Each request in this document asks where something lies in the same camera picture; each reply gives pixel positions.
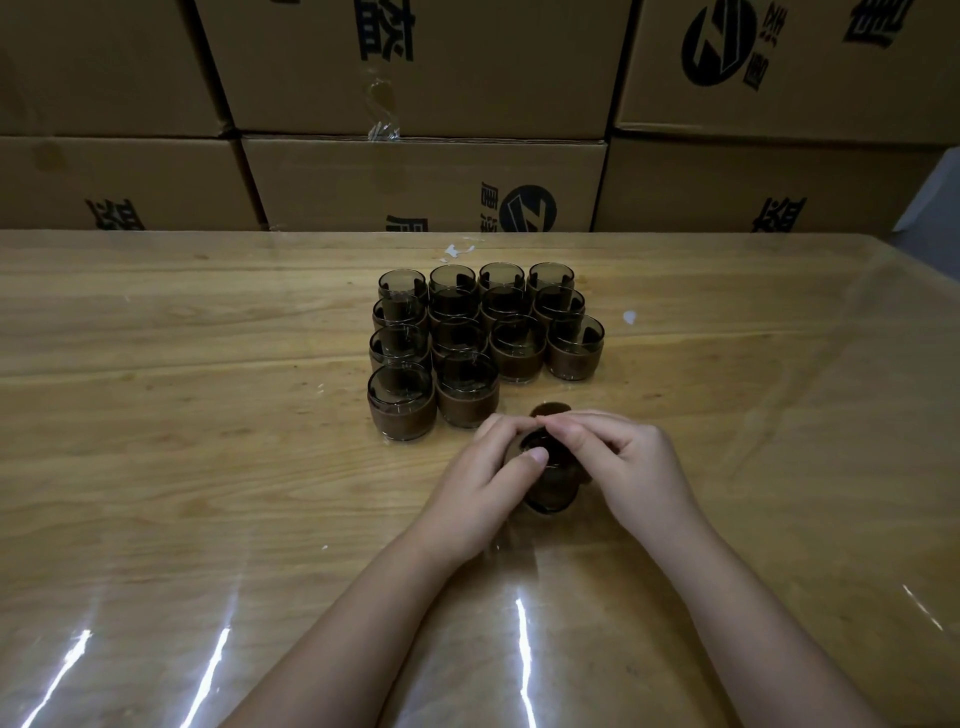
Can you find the person's right hand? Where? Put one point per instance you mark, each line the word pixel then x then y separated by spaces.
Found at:
pixel 645 480

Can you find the person's right forearm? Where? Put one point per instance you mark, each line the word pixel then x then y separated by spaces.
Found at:
pixel 765 645

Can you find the white paper scrap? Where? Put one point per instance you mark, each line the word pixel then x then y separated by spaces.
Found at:
pixel 454 250

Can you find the person's left forearm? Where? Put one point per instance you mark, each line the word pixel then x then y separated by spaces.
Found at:
pixel 345 652

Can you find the person's left hand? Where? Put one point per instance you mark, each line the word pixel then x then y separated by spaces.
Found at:
pixel 472 502

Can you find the smoky tinted glass cup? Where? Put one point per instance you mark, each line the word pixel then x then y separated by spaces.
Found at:
pixel 574 331
pixel 459 332
pixel 507 299
pixel 399 341
pixel 517 331
pixel 453 274
pixel 467 371
pixel 402 280
pixel 456 302
pixel 502 272
pixel 555 465
pixel 399 310
pixel 559 298
pixel 550 272
pixel 401 384

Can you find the stack of brown cardboard boxes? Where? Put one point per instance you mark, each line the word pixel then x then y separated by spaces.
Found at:
pixel 420 180

